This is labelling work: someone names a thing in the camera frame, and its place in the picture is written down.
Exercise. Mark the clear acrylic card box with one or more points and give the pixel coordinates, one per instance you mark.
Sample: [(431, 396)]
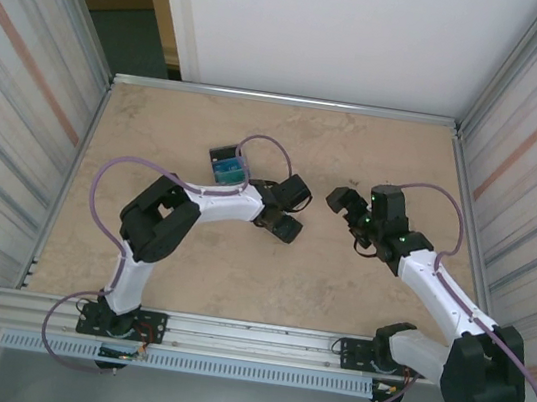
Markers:
[(215, 169)]

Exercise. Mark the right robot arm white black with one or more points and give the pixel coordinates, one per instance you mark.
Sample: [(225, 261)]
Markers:
[(442, 292)]

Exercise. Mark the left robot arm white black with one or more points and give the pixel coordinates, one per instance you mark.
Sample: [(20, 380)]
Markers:
[(227, 205)]

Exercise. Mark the green card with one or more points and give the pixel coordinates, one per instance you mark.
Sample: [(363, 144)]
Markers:
[(234, 176)]

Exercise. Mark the blue card with print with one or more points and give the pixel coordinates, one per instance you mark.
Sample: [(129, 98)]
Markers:
[(225, 167)]

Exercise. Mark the black card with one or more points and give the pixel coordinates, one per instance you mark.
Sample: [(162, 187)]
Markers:
[(222, 154)]

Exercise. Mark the aluminium table edge bar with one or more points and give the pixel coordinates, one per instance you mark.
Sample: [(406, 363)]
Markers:
[(460, 154), (72, 182)]

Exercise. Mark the small green circuit board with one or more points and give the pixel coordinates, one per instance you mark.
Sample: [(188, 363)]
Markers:
[(116, 353)]

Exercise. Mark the aluminium frame crossbar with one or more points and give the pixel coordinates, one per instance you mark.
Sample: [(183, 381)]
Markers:
[(283, 100)]

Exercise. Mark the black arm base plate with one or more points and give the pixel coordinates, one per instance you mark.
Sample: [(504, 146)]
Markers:
[(351, 355), (154, 320)]

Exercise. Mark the aluminium mounting rail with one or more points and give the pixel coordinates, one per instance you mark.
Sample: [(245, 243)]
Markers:
[(248, 339)]

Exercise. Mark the aluminium frame post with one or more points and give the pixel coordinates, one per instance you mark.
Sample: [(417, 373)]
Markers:
[(508, 70), (89, 32)]

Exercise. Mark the white door frame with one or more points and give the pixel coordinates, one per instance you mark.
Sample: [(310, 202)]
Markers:
[(180, 11)]

